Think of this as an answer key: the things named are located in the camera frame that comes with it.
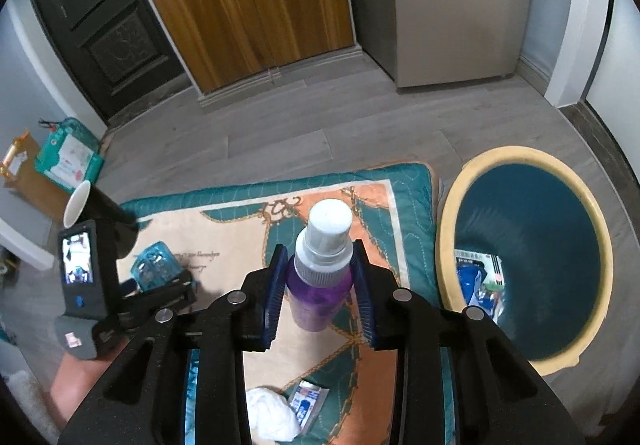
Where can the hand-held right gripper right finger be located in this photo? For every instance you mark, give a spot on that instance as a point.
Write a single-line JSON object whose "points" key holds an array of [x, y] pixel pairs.
{"points": [[367, 297]]}

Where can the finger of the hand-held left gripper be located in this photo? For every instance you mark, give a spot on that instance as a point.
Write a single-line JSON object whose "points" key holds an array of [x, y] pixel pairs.
{"points": [[165, 281], [170, 300]]}

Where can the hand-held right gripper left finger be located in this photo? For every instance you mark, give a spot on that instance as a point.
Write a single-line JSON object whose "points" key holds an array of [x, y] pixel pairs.
{"points": [[272, 295]]}

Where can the teal blister pack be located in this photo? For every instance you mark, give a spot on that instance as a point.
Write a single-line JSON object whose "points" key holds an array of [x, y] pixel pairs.
{"points": [[155, 267]]}

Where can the purple spray bottle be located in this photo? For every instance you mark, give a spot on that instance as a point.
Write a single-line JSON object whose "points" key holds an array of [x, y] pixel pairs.
{"points": [[320, 275]]}

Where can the white tissue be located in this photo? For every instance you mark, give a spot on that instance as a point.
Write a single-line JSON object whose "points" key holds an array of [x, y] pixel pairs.
{"points": [[270, 415]]}

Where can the clear plastic bag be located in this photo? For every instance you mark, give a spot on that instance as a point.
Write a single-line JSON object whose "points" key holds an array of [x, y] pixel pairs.
{"points": [[490, 302]]}

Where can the white green medicine box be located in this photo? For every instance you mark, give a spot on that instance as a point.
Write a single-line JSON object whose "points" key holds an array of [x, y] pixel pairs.
{"points": [[492, 267]]}

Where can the blue bin with yellow rim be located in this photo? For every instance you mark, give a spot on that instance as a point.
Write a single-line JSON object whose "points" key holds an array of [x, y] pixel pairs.
{"points": [[540, 225]]}

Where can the person's left forearm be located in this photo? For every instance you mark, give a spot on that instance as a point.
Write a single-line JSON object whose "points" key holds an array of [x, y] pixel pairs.
{"points": [[75, 385]]}

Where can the printed teal orange mat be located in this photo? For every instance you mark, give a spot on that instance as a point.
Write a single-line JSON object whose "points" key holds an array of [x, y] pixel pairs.
{"points": [[225, 235]]}

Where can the black mug, white inside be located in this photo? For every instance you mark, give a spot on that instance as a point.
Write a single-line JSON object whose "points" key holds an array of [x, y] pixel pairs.
{"points": [[75, 205]]}

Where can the small blue white sachet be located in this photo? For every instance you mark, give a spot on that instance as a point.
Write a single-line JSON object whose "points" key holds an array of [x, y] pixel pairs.
{"points": [[307, 400]]}

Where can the cardboard box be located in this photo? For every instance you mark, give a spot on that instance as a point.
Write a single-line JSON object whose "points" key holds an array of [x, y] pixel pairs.
{"points": [[40, 192]]}

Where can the teal wipes pack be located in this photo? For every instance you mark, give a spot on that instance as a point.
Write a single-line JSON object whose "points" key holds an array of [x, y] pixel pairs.
{"points": [[70, 155]]}

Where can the dark entry door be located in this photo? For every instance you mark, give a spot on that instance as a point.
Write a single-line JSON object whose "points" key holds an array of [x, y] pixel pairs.
{"points": [[100, 25]]}

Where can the wooden cabinet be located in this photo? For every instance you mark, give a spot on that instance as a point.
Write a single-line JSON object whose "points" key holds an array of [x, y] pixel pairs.
{"points": [[240, 0]]}

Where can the grey refrigerator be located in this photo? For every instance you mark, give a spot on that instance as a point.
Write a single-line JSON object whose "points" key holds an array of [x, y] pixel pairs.
{"points": [[450, 0]]}

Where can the white door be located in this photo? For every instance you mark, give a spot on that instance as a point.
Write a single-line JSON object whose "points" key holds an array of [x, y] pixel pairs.
{"points": [[617, 65]]}

